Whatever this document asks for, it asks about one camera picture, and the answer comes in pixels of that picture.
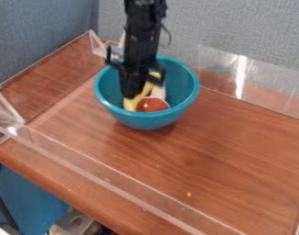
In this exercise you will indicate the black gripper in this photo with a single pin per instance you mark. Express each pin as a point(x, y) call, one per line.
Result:
point(144, 16)

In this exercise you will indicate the yellow toy banana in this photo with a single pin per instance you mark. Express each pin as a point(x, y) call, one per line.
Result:
point(148, 91)

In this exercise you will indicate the blue plastic bowl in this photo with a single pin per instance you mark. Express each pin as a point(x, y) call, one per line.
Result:
point(182, 89)

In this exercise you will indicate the red and white toy mushroom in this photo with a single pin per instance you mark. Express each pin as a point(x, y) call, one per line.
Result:
point(154, 102)

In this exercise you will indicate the clear acrylic barrier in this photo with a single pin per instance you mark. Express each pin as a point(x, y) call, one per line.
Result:
point(218, 174)

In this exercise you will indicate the grey metal bracket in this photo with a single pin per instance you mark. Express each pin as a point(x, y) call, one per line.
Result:
point(75, 223)

